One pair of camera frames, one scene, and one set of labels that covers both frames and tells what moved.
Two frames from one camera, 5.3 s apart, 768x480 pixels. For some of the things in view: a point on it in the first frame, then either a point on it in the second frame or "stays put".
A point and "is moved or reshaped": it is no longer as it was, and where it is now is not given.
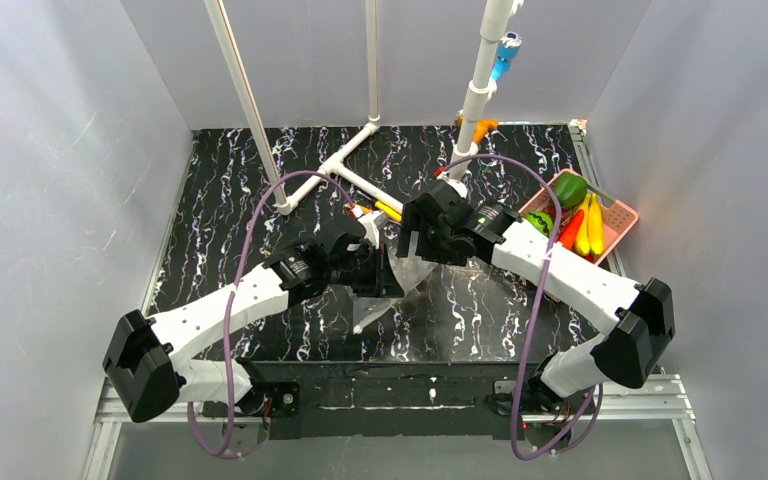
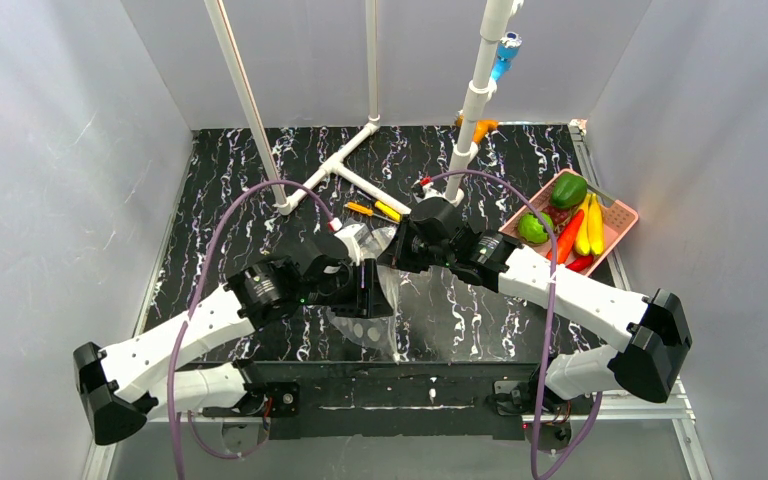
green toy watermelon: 540,221 stays put
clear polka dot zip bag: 407,272 is moved or reshaped
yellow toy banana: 583,243 stays put
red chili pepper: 568,234 stays put
